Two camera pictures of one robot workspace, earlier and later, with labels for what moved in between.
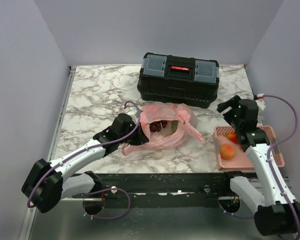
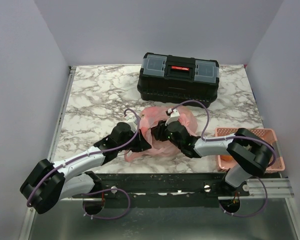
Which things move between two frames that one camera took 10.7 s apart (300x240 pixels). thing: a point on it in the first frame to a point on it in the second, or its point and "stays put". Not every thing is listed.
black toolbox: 163,190 stays put
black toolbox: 178,80 stays put
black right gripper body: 230,115 to 163,133
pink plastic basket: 242,160 stays put
